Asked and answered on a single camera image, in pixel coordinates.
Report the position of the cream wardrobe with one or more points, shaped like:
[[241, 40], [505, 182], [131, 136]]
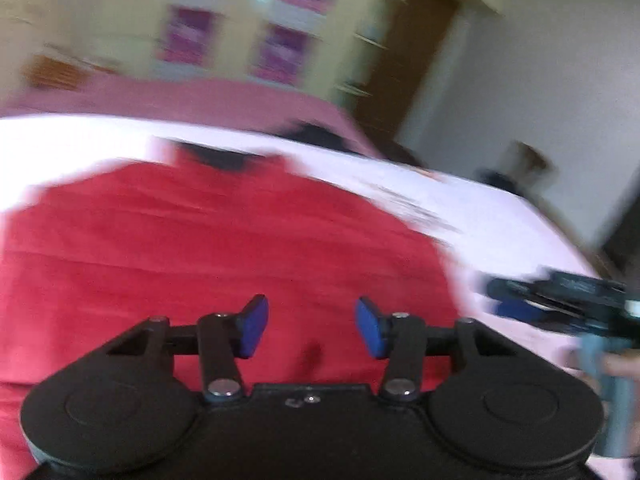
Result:
[[240, 10]]

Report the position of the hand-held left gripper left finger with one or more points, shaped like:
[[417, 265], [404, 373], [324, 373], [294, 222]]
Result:
[[255, 326]]

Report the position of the person's right hand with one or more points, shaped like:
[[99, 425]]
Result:
[[622, 365]]

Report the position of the dark cloth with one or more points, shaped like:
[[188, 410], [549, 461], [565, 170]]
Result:
[[317, 135]]

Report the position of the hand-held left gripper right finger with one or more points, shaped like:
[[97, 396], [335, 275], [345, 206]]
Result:
[[370, 329]]

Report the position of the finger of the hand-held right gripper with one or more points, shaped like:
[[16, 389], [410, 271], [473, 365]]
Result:
[[520, 311], [520, 289]]

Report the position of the red puffer jacket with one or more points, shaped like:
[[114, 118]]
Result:
[[200, 240]]

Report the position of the pink bed sheet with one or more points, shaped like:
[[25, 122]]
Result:
[[200, 100]]

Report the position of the white corner shelf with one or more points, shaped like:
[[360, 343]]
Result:
[[370, 60]]

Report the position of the white floral blanket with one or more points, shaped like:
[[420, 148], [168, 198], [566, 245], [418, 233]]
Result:
[[465, 205]]

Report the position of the brown wooden door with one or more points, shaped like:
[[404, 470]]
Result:
[[405, 60]]

